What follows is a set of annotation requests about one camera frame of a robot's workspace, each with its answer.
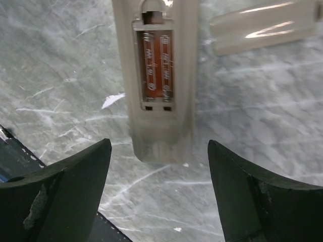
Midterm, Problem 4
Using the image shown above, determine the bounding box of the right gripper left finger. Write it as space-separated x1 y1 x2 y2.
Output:
1 139 112 241

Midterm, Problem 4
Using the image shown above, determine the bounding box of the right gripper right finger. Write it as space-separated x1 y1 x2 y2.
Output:
207 140 322 241

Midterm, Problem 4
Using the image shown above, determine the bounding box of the beige battery compartment cover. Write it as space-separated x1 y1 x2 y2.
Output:
209 1 322 55

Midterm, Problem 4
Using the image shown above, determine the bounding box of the beige remote control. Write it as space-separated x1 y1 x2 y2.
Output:
112 0 199 164

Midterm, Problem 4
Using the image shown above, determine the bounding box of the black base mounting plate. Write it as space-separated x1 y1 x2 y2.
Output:
1 126 130 242

